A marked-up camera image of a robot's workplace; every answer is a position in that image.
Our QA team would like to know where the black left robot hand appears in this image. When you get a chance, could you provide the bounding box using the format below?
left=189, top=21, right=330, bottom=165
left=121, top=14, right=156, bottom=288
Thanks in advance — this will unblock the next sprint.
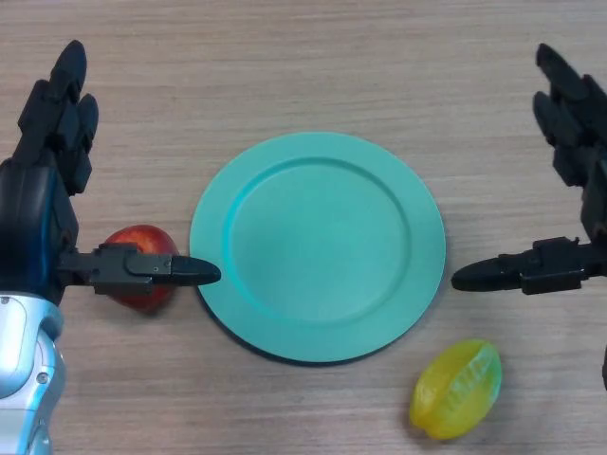
left=0, top=39, right=222, bottom=308

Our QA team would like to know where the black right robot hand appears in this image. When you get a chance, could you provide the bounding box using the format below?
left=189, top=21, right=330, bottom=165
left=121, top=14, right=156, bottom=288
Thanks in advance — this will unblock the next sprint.
left=450, top=42, right=607, bottom=298

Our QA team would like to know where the yellow starfruit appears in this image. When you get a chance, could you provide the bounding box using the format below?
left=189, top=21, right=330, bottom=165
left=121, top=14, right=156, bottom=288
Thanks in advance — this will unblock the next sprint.
left=408, top=338, right=503, bottom=428

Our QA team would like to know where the green round plate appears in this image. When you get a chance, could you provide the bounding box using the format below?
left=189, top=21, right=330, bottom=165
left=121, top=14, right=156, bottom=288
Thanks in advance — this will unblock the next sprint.
left=188, top=131, right=447, bottom=367

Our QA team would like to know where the red apple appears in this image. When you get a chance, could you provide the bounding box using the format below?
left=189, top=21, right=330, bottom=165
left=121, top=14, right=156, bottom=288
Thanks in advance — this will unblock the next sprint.
left=101, top=225, right=180, bottom=315

